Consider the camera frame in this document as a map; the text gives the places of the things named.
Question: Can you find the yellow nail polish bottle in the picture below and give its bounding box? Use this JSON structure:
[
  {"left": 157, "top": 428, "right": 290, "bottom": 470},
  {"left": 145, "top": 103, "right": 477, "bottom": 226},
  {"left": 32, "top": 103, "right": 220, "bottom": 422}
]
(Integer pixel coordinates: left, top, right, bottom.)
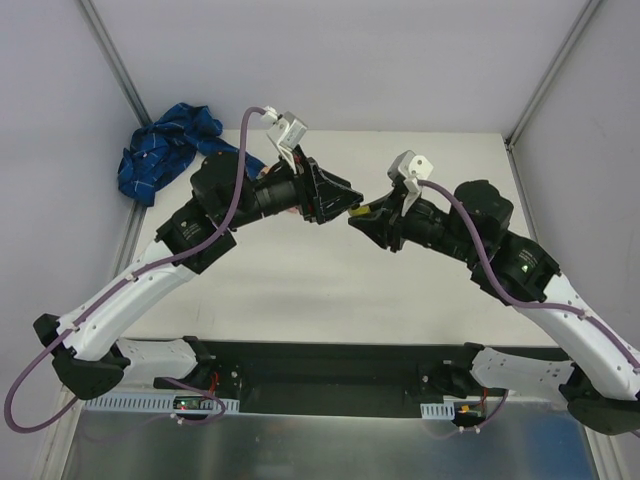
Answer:
[{"left": 348, "top": 206, "right": 371, "bottom": 217}]

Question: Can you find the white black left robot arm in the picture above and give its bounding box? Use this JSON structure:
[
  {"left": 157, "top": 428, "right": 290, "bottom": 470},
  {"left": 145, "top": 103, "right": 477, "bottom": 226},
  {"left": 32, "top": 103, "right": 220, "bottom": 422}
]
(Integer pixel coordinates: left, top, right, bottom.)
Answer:
[{"left": 34, "top": 148, "right": 363, "bottom": 400}]

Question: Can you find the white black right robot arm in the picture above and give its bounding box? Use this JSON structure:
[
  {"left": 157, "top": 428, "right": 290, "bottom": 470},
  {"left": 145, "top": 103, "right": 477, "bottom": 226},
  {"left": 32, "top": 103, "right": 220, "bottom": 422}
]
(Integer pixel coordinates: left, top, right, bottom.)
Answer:
[{"left": 348, "top": 180, "right": 639, "bottom": 436}]

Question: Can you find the mannequin hand with nails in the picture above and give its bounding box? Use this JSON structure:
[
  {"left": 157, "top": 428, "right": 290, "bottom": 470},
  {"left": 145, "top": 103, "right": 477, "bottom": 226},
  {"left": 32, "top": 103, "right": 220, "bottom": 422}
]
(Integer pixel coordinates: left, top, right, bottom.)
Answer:
[{"left": 257, "top": 166, "right": 270, "bottom": 179}]

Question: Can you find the blue striped cloth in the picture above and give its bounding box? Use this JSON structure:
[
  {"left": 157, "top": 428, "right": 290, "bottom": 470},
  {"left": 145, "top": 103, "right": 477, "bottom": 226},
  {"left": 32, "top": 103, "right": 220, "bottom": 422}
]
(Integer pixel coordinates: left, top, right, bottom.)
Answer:
[{"left": 117, "top": 103, "right": 239, "bottom": 208}]

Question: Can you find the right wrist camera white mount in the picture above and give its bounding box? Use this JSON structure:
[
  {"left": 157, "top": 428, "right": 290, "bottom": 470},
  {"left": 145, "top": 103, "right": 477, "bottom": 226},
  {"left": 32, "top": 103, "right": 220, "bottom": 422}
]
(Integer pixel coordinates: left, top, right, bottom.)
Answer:
[{"left": 387, "top": 150, "right": 434, "bottom": 217}]

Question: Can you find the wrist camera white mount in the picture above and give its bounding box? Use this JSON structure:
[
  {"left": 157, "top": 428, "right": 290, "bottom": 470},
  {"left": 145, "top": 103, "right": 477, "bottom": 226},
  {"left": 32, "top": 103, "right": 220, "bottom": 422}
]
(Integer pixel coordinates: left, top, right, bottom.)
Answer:
[
  {"left": 387, "top": 150, "right": 434, "bottom": 217},
  {"left": 261, "top": 106, "right": 308, "bottom": 171}
]

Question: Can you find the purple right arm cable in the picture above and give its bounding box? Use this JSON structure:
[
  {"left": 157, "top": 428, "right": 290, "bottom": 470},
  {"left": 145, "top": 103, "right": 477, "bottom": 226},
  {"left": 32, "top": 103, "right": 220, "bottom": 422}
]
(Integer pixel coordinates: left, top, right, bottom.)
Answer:
[{"left": 419, "top": 180, "right": 640, "bottom": 374}]

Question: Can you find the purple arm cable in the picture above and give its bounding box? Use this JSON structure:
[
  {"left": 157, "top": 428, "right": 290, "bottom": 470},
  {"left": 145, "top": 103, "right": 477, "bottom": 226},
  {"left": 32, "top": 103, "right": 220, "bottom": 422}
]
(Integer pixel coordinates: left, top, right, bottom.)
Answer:
[
  {"left": 3, "top": 106, "right": 269, "bottom": 432},
  {"left": 419, "top": 180, "right": 640, "bottom": 374}
]

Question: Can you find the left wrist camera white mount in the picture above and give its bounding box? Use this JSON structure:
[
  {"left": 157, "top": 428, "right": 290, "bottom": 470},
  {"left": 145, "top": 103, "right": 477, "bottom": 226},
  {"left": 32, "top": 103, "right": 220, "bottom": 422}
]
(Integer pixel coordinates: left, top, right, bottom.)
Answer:
[{"left": 261, "top": 106, "right": 308, "bottom": 171}]

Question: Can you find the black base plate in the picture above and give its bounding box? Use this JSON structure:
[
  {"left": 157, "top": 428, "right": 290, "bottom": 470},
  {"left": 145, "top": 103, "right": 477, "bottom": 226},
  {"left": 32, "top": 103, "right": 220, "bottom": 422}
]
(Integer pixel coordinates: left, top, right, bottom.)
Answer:
[{"left": 177, "top": 337, "right": 486, "bottom": 418}]

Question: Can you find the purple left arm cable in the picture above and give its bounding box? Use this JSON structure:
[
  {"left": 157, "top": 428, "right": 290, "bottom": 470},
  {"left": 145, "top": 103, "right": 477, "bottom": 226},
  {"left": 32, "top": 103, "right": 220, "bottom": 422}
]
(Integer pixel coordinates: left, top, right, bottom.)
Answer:
[{"left": 3, "top": 106, "right": 269, "bottom": 432}]

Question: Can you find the right white slotted cable duct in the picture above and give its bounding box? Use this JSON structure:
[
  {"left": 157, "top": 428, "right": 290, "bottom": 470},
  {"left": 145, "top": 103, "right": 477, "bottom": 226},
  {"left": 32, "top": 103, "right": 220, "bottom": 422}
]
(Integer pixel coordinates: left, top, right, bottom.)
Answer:
[{"left": 420, "top": 401, "right": 456, "bottom": 421}]

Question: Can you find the white slotted cable duct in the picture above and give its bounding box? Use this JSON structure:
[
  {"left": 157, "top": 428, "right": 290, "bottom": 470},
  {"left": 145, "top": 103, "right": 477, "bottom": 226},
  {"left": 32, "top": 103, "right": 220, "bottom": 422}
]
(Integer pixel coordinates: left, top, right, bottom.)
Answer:
[
  {"left": 420, "top": 401, "right": 456, "bottom": 421},
  {"left": 84, "top": 393, "right": 240, "bottom": 415}
]

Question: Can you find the right aluminium frame post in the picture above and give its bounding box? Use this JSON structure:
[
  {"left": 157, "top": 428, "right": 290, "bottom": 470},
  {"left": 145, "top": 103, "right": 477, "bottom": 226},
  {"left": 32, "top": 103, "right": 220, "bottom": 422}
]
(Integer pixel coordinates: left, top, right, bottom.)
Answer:
[{"left": 503, "top": 0, "right": 605, "bottom": 151}]

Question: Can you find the aluminium frame post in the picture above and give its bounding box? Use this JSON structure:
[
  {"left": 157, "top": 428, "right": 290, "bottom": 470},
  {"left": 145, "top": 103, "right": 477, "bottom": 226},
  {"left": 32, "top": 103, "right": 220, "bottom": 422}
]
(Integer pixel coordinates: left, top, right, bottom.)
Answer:
[
  {"left": 75, "top": 0, "right": 152, "bottom": 126},
  {"left": 503, "top": 0, "right": 605, "bottom": 151}
]

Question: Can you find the left aluminium frame post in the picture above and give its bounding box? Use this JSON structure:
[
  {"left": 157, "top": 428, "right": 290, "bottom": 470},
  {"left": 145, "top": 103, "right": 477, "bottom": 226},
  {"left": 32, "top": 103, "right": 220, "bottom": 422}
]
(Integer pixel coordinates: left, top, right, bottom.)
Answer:
[{"left": 75, "top": 0, "right": 152, "bottom": 126}]

